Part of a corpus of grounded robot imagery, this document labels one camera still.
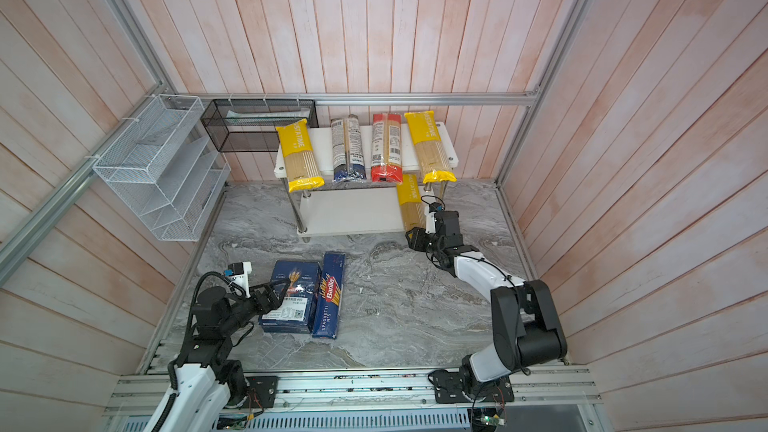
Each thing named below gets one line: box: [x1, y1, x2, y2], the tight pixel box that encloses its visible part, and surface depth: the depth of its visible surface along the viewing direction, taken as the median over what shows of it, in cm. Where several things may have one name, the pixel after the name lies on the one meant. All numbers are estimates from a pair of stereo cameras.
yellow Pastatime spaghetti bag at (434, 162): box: [404, 110, 457, 184], surface depth 79 cm
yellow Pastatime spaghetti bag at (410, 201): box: [396, 174, 426, 233], surface depth 103 cm
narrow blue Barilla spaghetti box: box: [312, 244, 356, 339], surface depth 88 cm
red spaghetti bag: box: [371, 113, 403, 184], surface depth 79 cm
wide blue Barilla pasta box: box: [259, 260, 322, 334], surface depth 83 cm
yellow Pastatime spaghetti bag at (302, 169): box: [276, 118, 325, 193], surface depth 77 cm
